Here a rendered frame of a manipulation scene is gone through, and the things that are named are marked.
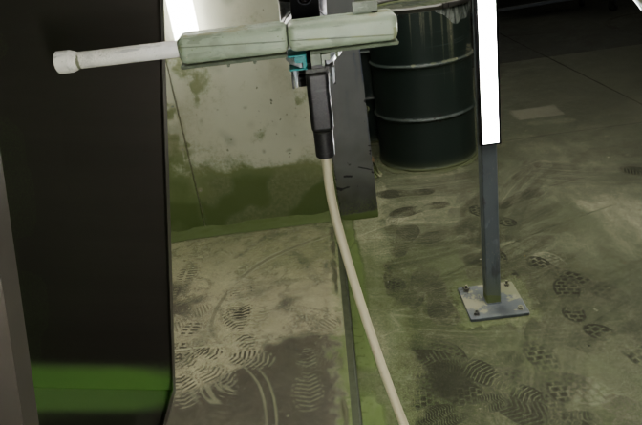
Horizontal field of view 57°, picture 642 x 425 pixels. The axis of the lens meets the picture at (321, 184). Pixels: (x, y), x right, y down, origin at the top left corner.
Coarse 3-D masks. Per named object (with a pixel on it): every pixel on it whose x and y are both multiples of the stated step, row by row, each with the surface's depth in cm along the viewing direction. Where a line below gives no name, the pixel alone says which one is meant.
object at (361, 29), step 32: (192, 32) 84; (224, 32) 82; (256, 32) 82; (288, 32) 83; (320, 32) 82; (352, 32) 82; (384, 32) 83; (64, 64) 83; (96, 64) 84; (192, 64) 84; (224, 64) 84; (320, 64) 85; (320, 96) 87; (320, 128) 89
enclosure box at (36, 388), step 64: (0, 0) 91; (64, 0) 92; (128, 0) 92; (0, 64) 95; (128, 64) 96; (0, 128) 99; (64, 128) 99; (128, 128) 100; (0, 192) 42; (64, 192) 104; (128, 192) 104; (0, 256) 42; (64, 256) 108; (128, 256) 109; (0, 320) 43; (64, 320) 113; (128, 320) 114; (0, 384) 46; (64, 384) 119; (128, 384) 120
